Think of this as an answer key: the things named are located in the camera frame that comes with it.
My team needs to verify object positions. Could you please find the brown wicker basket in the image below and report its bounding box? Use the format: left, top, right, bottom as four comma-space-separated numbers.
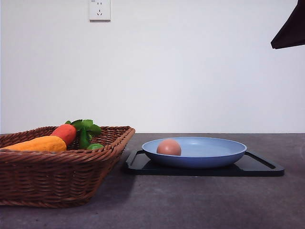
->
0, 125, 135, 208

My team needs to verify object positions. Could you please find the yellow-orange toy vegetable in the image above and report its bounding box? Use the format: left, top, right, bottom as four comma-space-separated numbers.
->
4, 136, 67, 151

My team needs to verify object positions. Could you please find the small green toy lime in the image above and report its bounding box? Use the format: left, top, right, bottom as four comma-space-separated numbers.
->
87, 143, 105, 150

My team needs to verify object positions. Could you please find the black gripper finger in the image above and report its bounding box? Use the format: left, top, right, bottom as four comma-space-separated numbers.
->
271, 0, 305, 49

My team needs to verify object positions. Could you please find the orange toy carrot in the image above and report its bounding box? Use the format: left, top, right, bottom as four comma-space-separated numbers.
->
50, 124, 76, 145

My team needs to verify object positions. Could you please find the white wall power socket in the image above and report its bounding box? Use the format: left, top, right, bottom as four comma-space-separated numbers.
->
88, 0, 111, 23

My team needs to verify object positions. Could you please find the green toy leafy vegetable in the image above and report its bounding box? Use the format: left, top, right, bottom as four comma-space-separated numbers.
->
65, 119, 102, 149

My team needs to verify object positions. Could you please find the black rectangular tray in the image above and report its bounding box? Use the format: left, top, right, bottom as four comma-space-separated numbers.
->
125, 150, 285, 177

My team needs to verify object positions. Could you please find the brown egg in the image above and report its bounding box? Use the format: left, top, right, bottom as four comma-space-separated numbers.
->
157, 138, 182, 156

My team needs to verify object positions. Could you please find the blue round plate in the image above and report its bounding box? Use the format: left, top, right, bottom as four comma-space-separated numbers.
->
142, 136, 247, 169

